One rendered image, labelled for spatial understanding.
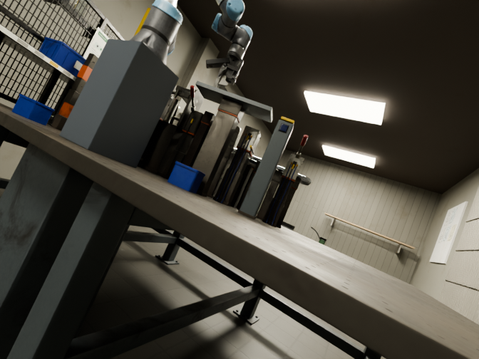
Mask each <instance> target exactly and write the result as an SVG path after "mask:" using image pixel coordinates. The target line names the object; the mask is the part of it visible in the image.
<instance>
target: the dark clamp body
mask: <svg viewBox="0 0 479 359"><path fill-rule="evenodd" d="M203 115H204V114H203V113H201V112H198V111H196V110H195V111H194V112H191V113H190V116H189V118H188V120H187V122H186V124H185V126H184V128H183V130H182V131H183V134H182V136H181V138H180V141H179V143H178V144H177V147H176V148H175V150H173V152H172V155H171V157H170V159H169V161H168V163H167V166H166V168H165V170H164V172H163V173H162V174H161V177H163V178H166V179H169V177H170V174H171V172H172V170H173V168H174V166H175V161H177V162H180V163H182V162H183V160H184V159H185V156H186V154H187V151H188V150H189V148H190V146H191V144H192V141H193V139H194V137H195V135H196V132H197V130H198V128H199V126H200V123H201V119H202V117H203Z"/></svg>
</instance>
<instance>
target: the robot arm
mask: <svg viewBox="0 0 479 359"><path fill-rule="evenodd" d="M216 2H217V4H218V6H219V7H220V9H221V11H222V14H220V13H218V14H217V15H216V17H215V20H214V22H213V24H212V29H213V30H214V31H216V32H217V33H218V34H219V35H221V36H223V37H224V38H226V39H227V40H228V41H230V42H232V45H231V46H230V49H229V51H228V54H227V57H226V58H217V59H208V60H206V68H221V69H220V72H219V73H218V76H217V78H216V81H215V84H214V85H213V86H214V87H216V88H219V89H222V90H225V91H227V89H226V88H225V86H228V83H229V84H233V85H234V84H235V81H236V80H237V76H239V74H240V73H239V71H240V68H241V67H242V65H243V62H244V60H242V58H243V56H244V53H245V51H246V50H247V47H248V45H249V43H250V41H251V38H252V30H251V28H250V27H248V26H245V25H241V26H240V27H239V26H237V25H236V24H237V22H238V21H239V20H240V19H241V18H242V15H243V13H244V2H243V0H216ZM176 7H177V0H155V2H154V4H152V7H151V9H150V11H149V13H148V15H147V17H146V19H145V21H144V23H143V25H142V27H141V29H140V31H139V32H138V33H137V34H136V35H134V37H132V38H131V39H130V40H129V41H142V42H143V43H144V44H145V45H146V46H147V47H148V48H149V49H150V50H151V51H152V52H153V53H154V54H155V55H156V56H157V57H158V58H159V59H160V60H161V61H162V62H163V63H164V64H165V65H166V60H167V56H169V55H170V54H171V53H172V52H173V50H174V48H175V40H176V36H177V31H178V29H179V27H180V25H181V23H182V14H181V13H180V12H179V11H178V10H177V9H176Z"/></svg>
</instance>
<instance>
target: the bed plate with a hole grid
mask: <svg viewBox="0 0 479 359"><path fill-rule="evenodd" d="M12 110H13V108H10V107H8V106H6V105H3V104H1V103H0V125H1V126H3V127H5V128H6V129H8V130H10V131H12V132H13V133H15V134H16V135H18V136H19V137H21V138H23V139H25V140H26V141H28V142H30V143H31V144H32V145H35V146H36V147H37V148H39V149H41V150H43V151H44V152H46V153H48V154H49V155H51V156H52V157H55V158H56V159H57V160H59V161H61V162H62V163H64V164H65V165H68V166H69V167H71V168H72V169H74V170H75V171H77V172H79V173H81V174H82V175H84V176H85V177H87V178H88V179H90V180H92V181H94V182H95V183H97V184H99V185H100V186H102V187H104V188H105V189H107V190H108V191H110V192H112V193H113V194H115V195H117V196H119V197H120V198H122V199H124V200H125V201H127V202H128V203H130V204H132V205H133V206H135V207H137V208H138V209H140V210H142V211H143V212H145V213H146V214H148V215H150V216H151V217H153V218H155V219H156V220H158V221H159V222H162V223H163V224H165V225H166V226H168V227H170V228H171V229H173V230H175V231H176V232H178V233H179V234H181V235H183V236H185V237H186V238H188V239H189V240H191V241H193V242H195V243H196V244H198V245H199V246H201V247H202V248H204V249H206V250H208V251H209V252H211V253H212V254H214V255H215V256H218V257H219V258H221V259H222V260H224V261H226V262H227V263H229V264H231V265H233V266H234V267H235V268H237V269H239V270H240V271H242V272H244V273H246V274H247V275H249V276H251V277H252V278H254V279H255V280H257V281H258V282H260V283H262V284H264V285H265V286H267V287H269V288H270V289H272V290H273V291H276V292H277V293H278V294H280V295H282V296H283V297H285V298H287V299H289V300H290V301H292V302H293V303H295V304H297V305H298V306H300V307H302V308H303V309H305V310H306V311H308V312H310V313H312V314H313V315H315V316H316V317H318V318H320V319H322V320H323V321H325V322H326V323H328V324H329V325H331V326H333V327H335V328H336V329H338V330H340V331H341V332H343V333H345V334H346V335H348V336H349V337H351V338H353V339H354V340H356V341H358V342H360V343H361V344H363V345H365V346H366V347H367V348H369V349H371V350H372V351H374V352H376V353H378V354H379V355H381V356H383V357H384V358H386V359H479V325H478V324H477V323H475V322H473V321H471V320H470V319H468V318H466V317H465V316H463V315H461V314H459V313H458V312H456V311H454V310H453V309H452V308H449V307H448V306H446V305H445V304H443V303H441V302H440V301H438V300H436V299H434V298H433V297H431V296H429V295H428V294H427V293H424V292H423V291H421V290H419V289H418V288H416V287H415V286H412V285H410V284H409V283H406V282H405V281H402V280H400V279H398V278H395V277H393V276H391V275H389V274H386V273H384V272H382V271H379V270H378V269H375V268H374V267H371V266H369V265H367V264H364V263H362V262H360V261H358V260H355V259H353V258H351V257H350V256H347V255H345V254H343V253H340V252H338V251H336V250H334V249H331V248H329V247H327V246H324V245H323V244H320V243H319V242H316V241H314V240H312V239H309V238H307V237H305V236H303V235H301V234H298V233H296V232H295V231H292V230H290V229H288V228H285V227H283V226H282V227H281V228H279V227H273V226H271V225H268V224H266V223H264V222H263V221H262V220H261V219H259V218H256V219H252V218H250V217H247V216H245V215H243V214H240V213H239V212H238V209H237V208H235V207H231V206H227V205H225V204H221V203H219V202H218V201H215V200H214V199H213V198H210V197H208V196H207V197H203V196H201V195H199V194H195V193H192V192H188V191H187V190H185V189H182V188H180V187H178V186H175V185H173V184H171V183H169V182H168V179H166V178H163V177H161V176H160V175H157V174H154V173H152V172H150V171H147V170H145V169H143V168H141V167H138V166H137V167H136V168H134V167H131V166H129V165H126V164H124V163H122V162H119V161H116V160H113V159H111V158H109V157H105V156H103V155H100V154H98V153H95V152H92V151H90V150H87V149H86V148H84V147H81V146H80V145H77V144H76V143H74V142H71V141H70V140H67V139H66V138H64V137H61V136H60V133H61V130H58V129H56V128H53V127H51V125H49V124H46V125H42V124H40V123H37V122H34V121H32V120H29V119H27V118H25V117H23V116H21V115H18V114H16V113H13V112H12Z"/></svg>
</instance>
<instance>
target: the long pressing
mask: <svg viewBox="0 0 479 359"><path fill-rule="evenodd" d="M250 158H251V159H249V163H252V164H253V165H256V163H257V161H258V162H261V160H262V159H261V158H258V157H255V156H254V155H253V156H252V157H250ZM255 160H256V161H255ZM284 169H285V168H283V167H280V166H279V165H277V169H276V170H277V171H278V170H281V171H282V172H283V171H284ZM297 177H298V178H300V179H301V182H300V184H304V185H307V186H308V185H310V184H311V179H310V178H308V177H305V176H304V175H301V174H298V175H297Z"/></svg>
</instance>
